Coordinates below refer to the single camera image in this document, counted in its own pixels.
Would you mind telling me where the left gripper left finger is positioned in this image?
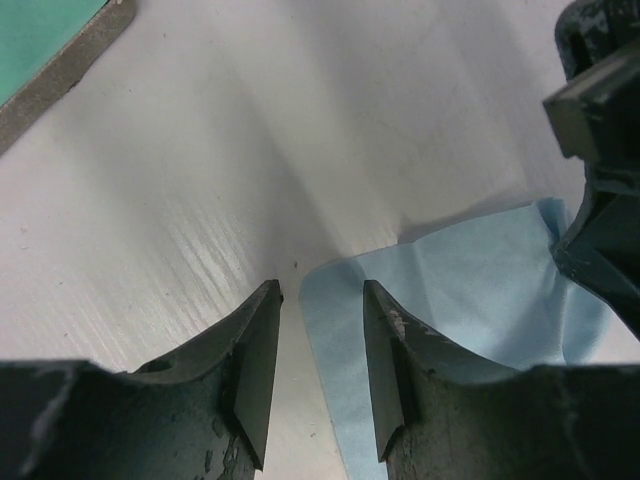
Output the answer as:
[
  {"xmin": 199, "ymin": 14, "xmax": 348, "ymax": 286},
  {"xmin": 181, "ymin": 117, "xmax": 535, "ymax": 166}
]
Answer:
[{"xmin": 1, "ymin": 280, "xmax": 283, "ymax": 479}]

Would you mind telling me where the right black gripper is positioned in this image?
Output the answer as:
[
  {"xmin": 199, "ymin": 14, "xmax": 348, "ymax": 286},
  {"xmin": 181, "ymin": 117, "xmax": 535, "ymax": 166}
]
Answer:
[{"xmin": 543, "ymin": 0, "xmax": 639, "ymax": 160}]

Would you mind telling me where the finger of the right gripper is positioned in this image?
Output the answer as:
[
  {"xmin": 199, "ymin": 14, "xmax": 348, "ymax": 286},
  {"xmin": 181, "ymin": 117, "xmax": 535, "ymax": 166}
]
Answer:
[{"xmin": 551, "ymin": 165, "xmax": 639, "ymax": 336}]

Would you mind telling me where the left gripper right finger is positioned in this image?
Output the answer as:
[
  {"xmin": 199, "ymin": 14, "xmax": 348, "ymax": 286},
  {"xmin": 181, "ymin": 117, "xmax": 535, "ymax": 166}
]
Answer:
[{"xmin": 363, "ymin": 281, "xmax": 639, "ymax": 479}]

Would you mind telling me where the blue cleaning cloth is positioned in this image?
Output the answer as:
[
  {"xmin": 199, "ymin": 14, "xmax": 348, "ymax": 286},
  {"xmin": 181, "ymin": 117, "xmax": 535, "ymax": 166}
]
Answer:
[{"xmin": 299, "ymin": 198, "xmax": 612, "ymax": 479}]

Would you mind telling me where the grey glasses case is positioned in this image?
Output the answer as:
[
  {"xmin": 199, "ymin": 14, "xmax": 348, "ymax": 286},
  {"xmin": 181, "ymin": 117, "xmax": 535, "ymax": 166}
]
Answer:
[{"xmin": 1, "ymin": 0, "xmax": 137, "ymax": 152}]

